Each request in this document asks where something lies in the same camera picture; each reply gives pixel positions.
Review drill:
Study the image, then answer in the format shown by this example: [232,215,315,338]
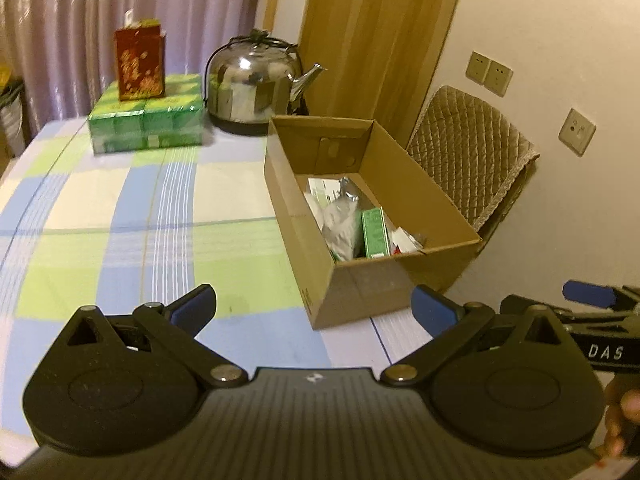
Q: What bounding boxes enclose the stainless steel kettle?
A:
[202,29,324,134]

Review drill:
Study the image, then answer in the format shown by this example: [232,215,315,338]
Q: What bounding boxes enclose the wooden door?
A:
[299,0,458,145]

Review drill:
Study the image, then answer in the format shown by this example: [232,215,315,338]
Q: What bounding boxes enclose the person's hand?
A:
[597,374,640,457]

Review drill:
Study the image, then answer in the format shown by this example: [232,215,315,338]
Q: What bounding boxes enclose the silver foil pouch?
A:
[321,177,364,261]

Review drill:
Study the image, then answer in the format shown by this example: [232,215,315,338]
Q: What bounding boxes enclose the white plastic bag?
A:
[1,77,28,157]

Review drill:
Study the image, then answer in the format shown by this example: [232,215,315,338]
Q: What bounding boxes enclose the red gift bag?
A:
[114,18,166,101]

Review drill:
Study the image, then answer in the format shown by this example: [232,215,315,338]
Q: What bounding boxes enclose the green tissue multipack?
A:
[88,74,205,155]

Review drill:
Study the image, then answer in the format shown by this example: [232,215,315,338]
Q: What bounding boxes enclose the wall socket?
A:
[559,108,597,157]

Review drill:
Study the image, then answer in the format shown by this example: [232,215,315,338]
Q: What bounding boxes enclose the purple curtain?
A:
[1,0,257,132]

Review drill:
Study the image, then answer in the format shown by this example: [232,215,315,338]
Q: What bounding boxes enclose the wall switch plates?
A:
[465,51,513,98]

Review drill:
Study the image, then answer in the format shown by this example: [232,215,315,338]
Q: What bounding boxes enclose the small green box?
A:
[361,207,390,259]

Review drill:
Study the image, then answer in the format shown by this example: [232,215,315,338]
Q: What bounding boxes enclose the plaid tablecloth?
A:
[1,118,425,464]

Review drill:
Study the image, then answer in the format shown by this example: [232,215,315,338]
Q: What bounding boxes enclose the cardboard box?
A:
[264,116,480,330]

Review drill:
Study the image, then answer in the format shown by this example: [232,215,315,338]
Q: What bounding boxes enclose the white green medicine box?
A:
[307,178,342,208]

